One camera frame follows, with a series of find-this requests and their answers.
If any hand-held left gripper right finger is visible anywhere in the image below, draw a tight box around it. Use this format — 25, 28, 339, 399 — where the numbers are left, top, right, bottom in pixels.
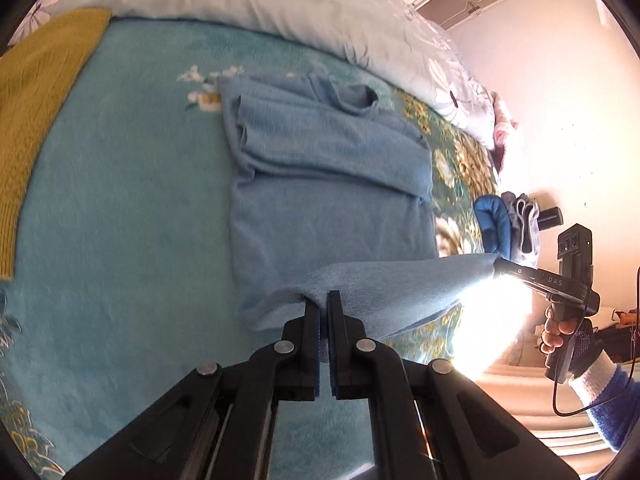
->
326, 290, 581, 480

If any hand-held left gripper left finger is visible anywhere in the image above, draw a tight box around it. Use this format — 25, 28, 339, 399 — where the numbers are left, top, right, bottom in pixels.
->
62, 300, 321, 480

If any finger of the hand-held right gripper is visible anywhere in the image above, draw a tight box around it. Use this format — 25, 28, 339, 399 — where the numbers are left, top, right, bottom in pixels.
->
492, 258, 546, 291

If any light blue t-shirt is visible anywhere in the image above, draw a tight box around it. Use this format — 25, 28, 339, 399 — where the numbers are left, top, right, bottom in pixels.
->
216, 72, 501, 341

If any person's right forearm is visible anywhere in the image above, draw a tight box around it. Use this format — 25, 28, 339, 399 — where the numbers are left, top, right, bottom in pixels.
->
569, 350, 640, 456

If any person's right hand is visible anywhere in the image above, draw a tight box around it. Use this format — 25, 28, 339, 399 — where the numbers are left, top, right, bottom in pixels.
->
539, 310, 607, 376

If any dark blue fleece garment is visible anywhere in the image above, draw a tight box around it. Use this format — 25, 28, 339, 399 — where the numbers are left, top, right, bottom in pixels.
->
472, 195, 513, 256

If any black cylinder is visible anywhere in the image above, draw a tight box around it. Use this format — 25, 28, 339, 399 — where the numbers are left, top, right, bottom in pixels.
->
537, 207, 564, 231

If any black and orange bag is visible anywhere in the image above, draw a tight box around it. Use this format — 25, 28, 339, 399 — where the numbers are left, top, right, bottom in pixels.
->
597, 310, 640, 361

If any pink cloth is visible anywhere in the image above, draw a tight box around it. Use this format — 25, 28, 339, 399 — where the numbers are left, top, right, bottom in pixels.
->
492, 92, 521, 161

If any teal floral blanket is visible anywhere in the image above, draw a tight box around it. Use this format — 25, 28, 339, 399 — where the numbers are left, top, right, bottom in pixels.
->
0, 17, 501, 480

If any pale blue floral quilt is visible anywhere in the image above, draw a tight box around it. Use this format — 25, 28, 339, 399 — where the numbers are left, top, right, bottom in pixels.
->
10, 0, 498, 151

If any mustard yellow knitted garment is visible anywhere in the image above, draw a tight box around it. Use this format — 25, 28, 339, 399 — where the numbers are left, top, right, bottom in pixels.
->
0, 7, 112, 281

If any black cable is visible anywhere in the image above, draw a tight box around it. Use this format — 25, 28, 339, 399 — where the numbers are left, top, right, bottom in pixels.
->
552, 267, 640, 417

